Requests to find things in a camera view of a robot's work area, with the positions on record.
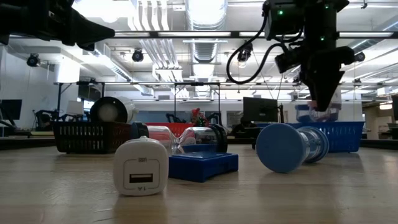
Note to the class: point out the black computer monitor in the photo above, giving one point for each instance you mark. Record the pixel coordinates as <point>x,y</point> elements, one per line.
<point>259,109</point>
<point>11,109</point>

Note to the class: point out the blue capped hourglass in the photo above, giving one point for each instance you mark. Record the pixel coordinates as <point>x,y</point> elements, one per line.
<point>280,147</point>
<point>301,115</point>

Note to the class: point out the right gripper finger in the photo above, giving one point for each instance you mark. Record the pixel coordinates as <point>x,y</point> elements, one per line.
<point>325,77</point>

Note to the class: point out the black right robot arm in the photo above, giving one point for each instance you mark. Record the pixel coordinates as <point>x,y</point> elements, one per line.
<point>283,25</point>

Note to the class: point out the black capped hourglass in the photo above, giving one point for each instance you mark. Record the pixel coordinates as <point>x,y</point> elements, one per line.
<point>202,137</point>

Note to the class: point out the blue plastic box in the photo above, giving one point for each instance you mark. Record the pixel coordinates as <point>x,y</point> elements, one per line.
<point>202,166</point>

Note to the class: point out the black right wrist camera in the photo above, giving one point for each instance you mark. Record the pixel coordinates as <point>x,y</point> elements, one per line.
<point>290,60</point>

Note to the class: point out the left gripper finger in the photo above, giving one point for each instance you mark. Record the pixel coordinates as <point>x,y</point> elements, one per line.
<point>87,31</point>

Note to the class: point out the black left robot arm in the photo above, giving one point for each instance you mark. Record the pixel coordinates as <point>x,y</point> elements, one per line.
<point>4,18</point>

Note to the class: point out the black plastic basket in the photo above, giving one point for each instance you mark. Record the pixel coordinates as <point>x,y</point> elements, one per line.
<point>90,137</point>

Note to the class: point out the red plastic basket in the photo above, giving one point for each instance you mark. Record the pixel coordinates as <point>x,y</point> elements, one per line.
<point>177,127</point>

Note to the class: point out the pink capped hourglass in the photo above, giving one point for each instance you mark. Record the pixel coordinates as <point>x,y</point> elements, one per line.
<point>314,104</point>

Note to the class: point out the red and green ornament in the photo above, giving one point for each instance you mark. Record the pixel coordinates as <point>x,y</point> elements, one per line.
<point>199,118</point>

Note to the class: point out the white black USB charger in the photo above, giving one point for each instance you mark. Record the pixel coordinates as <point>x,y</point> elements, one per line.
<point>140,174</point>

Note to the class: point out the black ceiling spotlight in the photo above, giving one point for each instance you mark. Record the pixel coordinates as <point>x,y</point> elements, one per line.
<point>360,57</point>
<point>245,53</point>
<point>33,59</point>
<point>137,55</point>

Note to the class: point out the black background robot arm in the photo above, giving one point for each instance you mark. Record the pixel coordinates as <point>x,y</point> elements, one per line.
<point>40,118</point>
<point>174,118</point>
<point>219,116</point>

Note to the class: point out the white cylindrical lamp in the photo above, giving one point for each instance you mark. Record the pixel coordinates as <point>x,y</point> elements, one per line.
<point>109,110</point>

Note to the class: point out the blue plastic basket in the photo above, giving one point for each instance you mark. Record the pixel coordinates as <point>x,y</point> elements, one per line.
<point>342,137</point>

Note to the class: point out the black background rig frame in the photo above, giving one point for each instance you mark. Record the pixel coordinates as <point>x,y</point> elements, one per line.
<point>196,84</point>

